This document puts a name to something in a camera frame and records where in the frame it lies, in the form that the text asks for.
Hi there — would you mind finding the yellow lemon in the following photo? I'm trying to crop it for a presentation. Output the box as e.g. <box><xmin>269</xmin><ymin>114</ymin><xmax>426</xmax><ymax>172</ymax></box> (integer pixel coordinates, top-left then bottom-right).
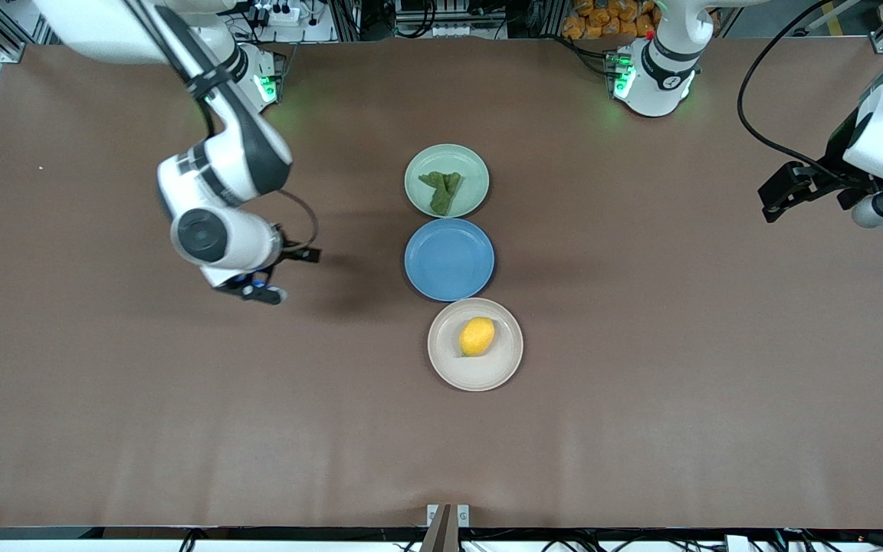
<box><xmin>458</xmin><ymin>317</ymin><xmax>497</xmax><ymax>358</ymax></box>

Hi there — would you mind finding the electronics rack with cables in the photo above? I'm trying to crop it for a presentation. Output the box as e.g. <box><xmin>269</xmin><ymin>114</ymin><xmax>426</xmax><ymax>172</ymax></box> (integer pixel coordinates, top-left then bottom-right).
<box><xmin>350</xmin><ymin>0</ymin><xmax>557</xmax><ymax>41</ymax></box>

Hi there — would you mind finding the metal table bracket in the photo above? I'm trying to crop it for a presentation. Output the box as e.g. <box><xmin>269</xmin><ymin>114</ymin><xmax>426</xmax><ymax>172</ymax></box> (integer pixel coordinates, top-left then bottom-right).
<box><xmin>426</xmin><ymin>504</ymin><xmax>471</xmax><ymax>528</ymax></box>

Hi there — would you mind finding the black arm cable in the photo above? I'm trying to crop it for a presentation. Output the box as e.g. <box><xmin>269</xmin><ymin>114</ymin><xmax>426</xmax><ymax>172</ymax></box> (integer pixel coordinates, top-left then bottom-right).
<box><xmin>123</xmin><ymin>0</ymin><xmax>321</xmax><ymax>254</ymax></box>
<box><xmin>737</xmin><ymin>0</ymin><xmax>842</xmax><ymax>179</ymax></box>

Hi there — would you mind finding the white power strip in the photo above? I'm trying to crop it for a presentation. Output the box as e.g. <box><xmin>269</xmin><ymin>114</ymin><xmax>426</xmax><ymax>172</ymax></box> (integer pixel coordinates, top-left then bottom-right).
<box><xmin>254</xmin><ymin>2</ymin><xmax>306</xmax><ymax>28</ymax></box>

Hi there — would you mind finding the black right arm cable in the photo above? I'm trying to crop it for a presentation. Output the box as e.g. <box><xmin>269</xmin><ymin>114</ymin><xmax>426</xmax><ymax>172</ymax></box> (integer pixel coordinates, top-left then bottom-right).
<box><xmin>123</xmin><ymin>0</ymin><xmax>321</xmax><ymax>254</ymax></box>

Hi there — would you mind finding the beige plate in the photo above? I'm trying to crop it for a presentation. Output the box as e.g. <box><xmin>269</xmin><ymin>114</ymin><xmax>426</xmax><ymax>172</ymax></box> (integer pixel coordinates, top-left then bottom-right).
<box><xmin>427</xmin><ymin>298</ymin><xmax>524</xmax><ymax>393</ymax></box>

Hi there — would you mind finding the green lettuce leaf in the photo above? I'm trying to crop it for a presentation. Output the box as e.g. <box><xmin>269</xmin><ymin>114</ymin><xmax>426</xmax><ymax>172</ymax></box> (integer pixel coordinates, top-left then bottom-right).
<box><xmin>419</xmin><ymin>170</ymin><xmax>463</xmax><ymax>217</ymax></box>

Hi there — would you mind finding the blue plate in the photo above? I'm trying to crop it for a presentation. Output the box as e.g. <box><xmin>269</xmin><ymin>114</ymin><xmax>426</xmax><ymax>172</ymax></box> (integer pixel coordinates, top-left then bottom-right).
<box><xmin>404</xmin><ymin>218</ymin><xmax>496</xmax><ymax>302</ymax></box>

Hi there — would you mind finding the grey camera mount pole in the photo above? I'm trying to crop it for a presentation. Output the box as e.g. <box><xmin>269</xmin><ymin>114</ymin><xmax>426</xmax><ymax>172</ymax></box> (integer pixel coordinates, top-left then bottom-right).
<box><xmin>419</xmin><ymin>504</ymin><xmax>461</xmax><ymax>552</ymax></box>

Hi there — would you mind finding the light green plate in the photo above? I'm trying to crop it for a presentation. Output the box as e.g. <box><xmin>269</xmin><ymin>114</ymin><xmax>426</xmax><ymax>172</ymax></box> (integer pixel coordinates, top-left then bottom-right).
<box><xmin>404</xmin><ymin>143</ymin><xmax>491</xmax><ymax>219</ymax></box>

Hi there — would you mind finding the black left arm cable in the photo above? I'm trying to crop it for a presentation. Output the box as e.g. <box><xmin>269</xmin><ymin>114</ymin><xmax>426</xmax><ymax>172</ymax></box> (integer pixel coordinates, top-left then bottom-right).
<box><xmin>737</xmin><ymin>0</ymin><xmax>842</xmax><ymax>179</ymax></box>

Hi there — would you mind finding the bag of orange fruit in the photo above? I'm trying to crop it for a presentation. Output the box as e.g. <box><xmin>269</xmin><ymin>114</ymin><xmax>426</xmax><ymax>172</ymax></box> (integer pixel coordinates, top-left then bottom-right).
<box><xmin>562</xmin><ymin>0</ymin><xmax>661</xmax><ymax>40</ymax></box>

